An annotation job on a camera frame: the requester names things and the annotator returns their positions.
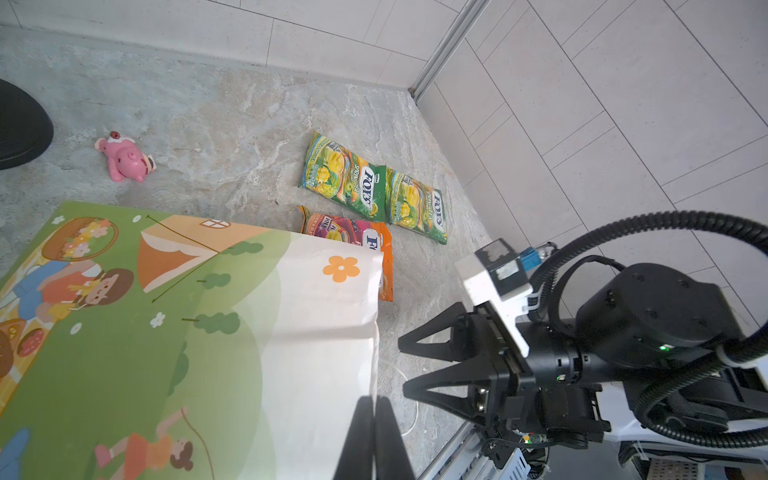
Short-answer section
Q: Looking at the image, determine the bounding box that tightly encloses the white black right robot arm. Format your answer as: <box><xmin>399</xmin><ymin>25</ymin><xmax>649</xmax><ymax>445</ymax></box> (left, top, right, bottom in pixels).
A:
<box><xmin>398</xmin><ymin>211</ymin><xmax>767</xmax><ymax>454</ymax></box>

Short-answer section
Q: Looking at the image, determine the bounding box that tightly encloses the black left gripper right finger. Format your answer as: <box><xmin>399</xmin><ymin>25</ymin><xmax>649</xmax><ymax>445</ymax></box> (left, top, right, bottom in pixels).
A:
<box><xmin>374</xmin><ymin>396</ymin><xmax>416</xmax><ymax>480</ymax></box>

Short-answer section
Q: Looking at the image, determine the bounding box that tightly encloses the white paper bag green print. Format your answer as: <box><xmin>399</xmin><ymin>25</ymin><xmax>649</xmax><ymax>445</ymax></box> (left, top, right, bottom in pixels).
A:
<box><xmin>1</xmin><ymin>202</ymin><xmax>383</xmax><ymax>479</ymax></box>

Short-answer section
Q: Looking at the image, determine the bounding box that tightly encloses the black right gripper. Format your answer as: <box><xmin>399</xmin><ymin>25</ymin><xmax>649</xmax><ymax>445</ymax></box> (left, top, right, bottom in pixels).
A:
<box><xmin>397</xmin><ymin>302</ymin><xmax>612</xmax><ymax>449</ymax></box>

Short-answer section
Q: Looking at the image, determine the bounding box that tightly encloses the orange Fox's candy packet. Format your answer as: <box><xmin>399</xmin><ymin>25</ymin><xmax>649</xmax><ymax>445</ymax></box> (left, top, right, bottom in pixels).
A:
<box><xmin>298</xmin><ymin>206</ymin><xmax>394</xmax><ymax>302</ymax></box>

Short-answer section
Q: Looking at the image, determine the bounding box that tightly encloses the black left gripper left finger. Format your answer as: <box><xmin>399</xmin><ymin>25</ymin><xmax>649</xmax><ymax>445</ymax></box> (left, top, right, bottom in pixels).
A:
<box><xmin>333</xmin><ymin>396</ymin><xmax>375</xmax><ymax>480</ymax></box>

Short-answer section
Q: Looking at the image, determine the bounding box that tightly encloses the small pink pig toy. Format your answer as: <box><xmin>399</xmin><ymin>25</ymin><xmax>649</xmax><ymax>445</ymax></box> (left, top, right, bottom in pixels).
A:
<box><xmin>94</xmin><ymin>131</ymin><xmax>157</xmax><ymax>183</ymax></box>

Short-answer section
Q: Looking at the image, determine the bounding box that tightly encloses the glitter microphone on black stand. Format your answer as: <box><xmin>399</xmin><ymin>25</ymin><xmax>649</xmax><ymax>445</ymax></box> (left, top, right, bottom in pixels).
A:
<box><xmin>0</xmin><ymin>80</ymin><xmax>54</xmax><ymax>170</ymax></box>

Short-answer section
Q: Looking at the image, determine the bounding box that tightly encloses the aluminium front rail frame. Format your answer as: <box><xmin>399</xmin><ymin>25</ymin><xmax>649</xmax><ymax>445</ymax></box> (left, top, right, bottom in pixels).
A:
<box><xmin>418</xmin><ymin>422</ymin><xmax>532</xmax><ymax>480</ymax></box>

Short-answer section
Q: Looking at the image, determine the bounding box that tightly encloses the green Fox's candy packet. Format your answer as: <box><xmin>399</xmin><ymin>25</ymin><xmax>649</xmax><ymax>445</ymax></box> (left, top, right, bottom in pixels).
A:
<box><xmin>299</xmin><ymin>131</ymin><xmax>386</xmax><ymax>222</ymax></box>
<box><xmin>386</xmin><ymin>168</ymin><xmax>448</xmax><ymax>245</ymax></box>

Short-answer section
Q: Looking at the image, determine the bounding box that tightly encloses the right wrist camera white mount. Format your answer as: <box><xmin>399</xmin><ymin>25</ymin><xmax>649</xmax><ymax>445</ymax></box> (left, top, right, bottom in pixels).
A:
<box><xmin>455</xmin><ymin>238</ymin><xmax>557</xmax><ymax>358</ymax></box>

